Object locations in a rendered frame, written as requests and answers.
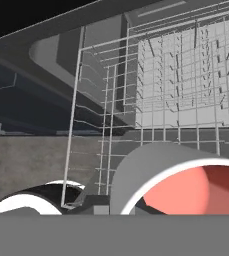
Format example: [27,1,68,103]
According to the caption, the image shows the grey dishwasher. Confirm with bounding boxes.
[0,0,229,161]

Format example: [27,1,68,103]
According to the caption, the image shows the grey cup with red inside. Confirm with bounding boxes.
[109,142,229,216]

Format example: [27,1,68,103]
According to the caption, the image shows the grey wire dishwasher rack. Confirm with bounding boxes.
[60,0,229,209]

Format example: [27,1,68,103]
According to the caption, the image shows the black bowl with white rim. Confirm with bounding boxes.
[0,179,87,216]

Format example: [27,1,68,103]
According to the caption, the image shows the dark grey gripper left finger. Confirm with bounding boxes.
[62,193,111,216]

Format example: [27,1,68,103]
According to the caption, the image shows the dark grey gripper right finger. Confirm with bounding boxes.
[134,197,156,216]

